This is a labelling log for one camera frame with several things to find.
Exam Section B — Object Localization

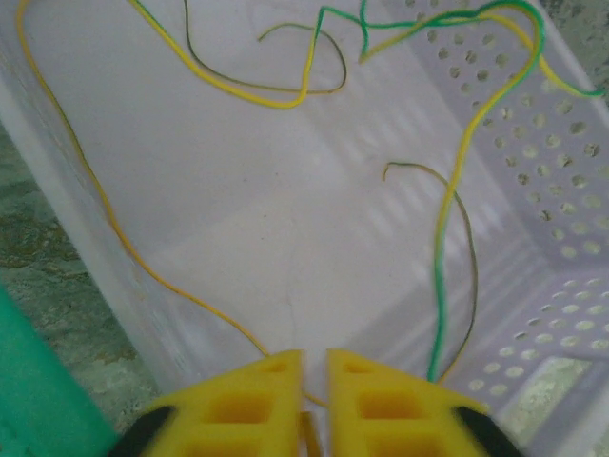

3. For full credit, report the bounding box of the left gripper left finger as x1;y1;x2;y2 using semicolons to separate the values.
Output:
109;349;305;457

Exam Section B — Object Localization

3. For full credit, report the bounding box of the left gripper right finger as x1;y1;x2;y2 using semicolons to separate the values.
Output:
325;348;522;457

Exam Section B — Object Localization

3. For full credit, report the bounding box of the thin olive yellow wire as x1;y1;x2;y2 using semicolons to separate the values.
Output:
383;161;479;385
183;0;348;96

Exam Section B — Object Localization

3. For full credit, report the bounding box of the teal plastic mesh basket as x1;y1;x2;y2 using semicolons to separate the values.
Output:
0;280;120;457

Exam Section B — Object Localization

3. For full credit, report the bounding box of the lavender plastic basket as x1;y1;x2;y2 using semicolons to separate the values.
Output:
0;0;609;442

